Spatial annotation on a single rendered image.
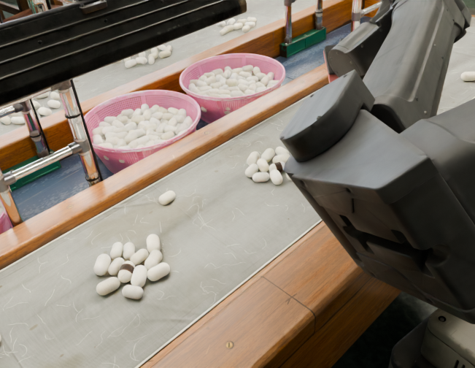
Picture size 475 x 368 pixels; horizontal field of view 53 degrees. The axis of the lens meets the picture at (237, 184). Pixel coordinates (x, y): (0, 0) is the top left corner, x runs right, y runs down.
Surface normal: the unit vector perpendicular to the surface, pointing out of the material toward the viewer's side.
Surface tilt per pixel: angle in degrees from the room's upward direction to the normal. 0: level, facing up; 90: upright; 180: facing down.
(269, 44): 90
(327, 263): 0
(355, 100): 52
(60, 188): 0
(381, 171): 38
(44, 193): 0
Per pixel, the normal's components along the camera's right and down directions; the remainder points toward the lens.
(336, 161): -0.61, -0.76
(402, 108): 0.68, -0.35
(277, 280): -0.07, -0.80
